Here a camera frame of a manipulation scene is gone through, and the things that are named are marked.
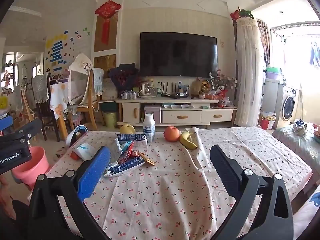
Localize white washing machine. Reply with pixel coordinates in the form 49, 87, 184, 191
277, 84, 297, 123

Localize dining table orange print cloth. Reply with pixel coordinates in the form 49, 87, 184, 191
50, 82, 69, 140

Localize orange round fruit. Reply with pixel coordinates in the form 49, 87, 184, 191
164, 126, 180, 143

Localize grey quilted chair cover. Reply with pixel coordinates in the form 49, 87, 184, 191
31, 72, 50, 104

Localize red gift bag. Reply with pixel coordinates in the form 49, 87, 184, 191
260, 112, 275, 130

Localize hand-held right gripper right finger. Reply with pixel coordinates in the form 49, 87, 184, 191
210, 144, 294, 240

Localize wall learning chart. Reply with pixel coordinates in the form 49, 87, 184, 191
45, 34, 69, 73

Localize cherry print tablecloth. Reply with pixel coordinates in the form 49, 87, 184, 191
46, 126, 313, 240

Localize patterned curtain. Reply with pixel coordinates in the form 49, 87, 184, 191
257, 19, 272, 65

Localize white blue tissue pack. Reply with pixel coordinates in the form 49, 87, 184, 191
75, 142, 100, 161

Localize white mesh food cover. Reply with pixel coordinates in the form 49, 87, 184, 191
68, 53, 94, 105

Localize white rice bag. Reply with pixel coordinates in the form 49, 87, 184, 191
102, 78, 118, 101

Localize black television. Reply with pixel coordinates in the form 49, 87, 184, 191
139, 32, 217, 77

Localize stacked plastic basins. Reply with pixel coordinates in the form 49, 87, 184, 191
265, 67, 283, 80

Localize beige kitchen appliance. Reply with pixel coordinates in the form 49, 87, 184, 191
139, 81, 154, 98

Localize white printed plastic packet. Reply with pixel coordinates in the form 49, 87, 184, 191
108, 137, 123, 163

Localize orange brown wrapper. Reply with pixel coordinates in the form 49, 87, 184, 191
136, 152, 155, 167

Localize pink storage case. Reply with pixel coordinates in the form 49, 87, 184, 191
144, 105, 161, 124

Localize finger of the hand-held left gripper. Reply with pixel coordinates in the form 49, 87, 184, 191
0, 116, 13, 132
0, 118, 42, 153

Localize red snack wrapper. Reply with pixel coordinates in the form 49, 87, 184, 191
117, 142, 140, 165

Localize green trash bin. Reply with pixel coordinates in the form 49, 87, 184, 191
103, 111, 118, 128

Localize gold ornament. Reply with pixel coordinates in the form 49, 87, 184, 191
191, 79, 212, 94

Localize white blue cartoon cushion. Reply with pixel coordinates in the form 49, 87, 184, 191
292, 185, 320, 240

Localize black router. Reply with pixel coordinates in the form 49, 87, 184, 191
162, 82, 188, 98

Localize dark blue flower bouquet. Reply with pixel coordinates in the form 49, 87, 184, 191
109, 64, 139, 93

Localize dark wooden chair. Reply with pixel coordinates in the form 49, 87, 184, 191
37, 100, 60, 142

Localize pink plastic bucket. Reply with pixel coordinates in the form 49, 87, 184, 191
11, 146, 50, 190

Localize dark green box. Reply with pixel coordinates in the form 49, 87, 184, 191
101, 101, 118, 113

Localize light blue chair cover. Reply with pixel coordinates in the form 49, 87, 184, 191
93, 68, 104, 95

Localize red fruit bag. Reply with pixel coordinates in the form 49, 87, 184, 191
200, 90, 227, 107

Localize blue white milk carton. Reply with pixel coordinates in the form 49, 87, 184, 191
116, 133, 148, 147

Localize white TV cabinet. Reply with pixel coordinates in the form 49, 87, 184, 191
116, 96, 237, 128

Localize red knot wall decoration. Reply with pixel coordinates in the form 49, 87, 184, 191
95, 0, 122, 45

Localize red green fruit decoration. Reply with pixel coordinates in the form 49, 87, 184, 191
230, 6, 254, 20

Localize teal snack wrapper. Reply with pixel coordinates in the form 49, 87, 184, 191
120, 141, 133, 153

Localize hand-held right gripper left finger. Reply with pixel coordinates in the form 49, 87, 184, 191
27, 146, 112, 240

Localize yellow pomelo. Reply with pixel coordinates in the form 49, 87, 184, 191
119, 124, 136, 135

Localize yellow banana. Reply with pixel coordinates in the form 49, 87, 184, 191
179, 130, 198, 150

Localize lace covered air conditioner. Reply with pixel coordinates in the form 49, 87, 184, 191
235, 17, 259, 127

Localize white bottle blue label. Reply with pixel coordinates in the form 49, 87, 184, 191
143, 113, 155, 143

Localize green covered sofa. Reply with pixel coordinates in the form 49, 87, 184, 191
272, 125, 320, 170

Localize light wooden chair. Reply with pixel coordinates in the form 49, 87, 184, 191
20, 85, 38, 140
75, 69, 99, 130

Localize artificial flower arrangement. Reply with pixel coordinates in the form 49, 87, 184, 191
209, 72, 238, 90

